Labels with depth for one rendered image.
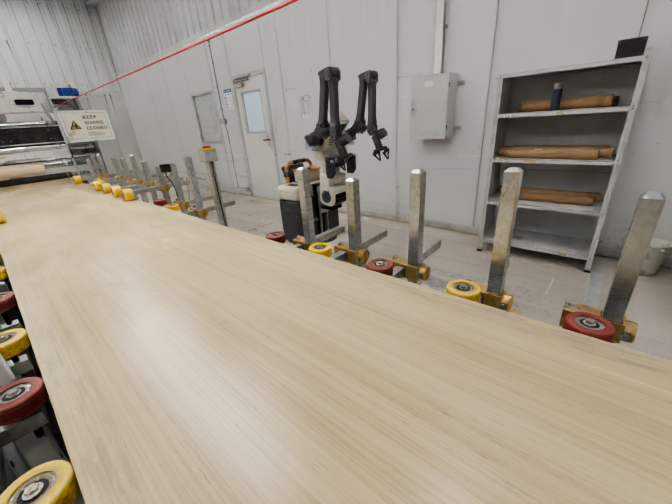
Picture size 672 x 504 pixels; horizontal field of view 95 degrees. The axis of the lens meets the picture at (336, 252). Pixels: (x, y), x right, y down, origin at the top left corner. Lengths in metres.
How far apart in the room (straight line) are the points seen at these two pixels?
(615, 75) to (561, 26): 0.58
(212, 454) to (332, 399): 0.18
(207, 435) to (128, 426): 0.13
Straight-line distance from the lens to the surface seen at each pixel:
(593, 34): 3.53
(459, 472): 0.50
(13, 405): 0.80
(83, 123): 4.80
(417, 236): 1.00
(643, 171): 3.53
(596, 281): 1.15
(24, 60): 11.33
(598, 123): 3.48
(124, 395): 0.69
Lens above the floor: 1.31
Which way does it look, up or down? 23 degrees down
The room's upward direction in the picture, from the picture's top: 4 degrees counter-clockwise
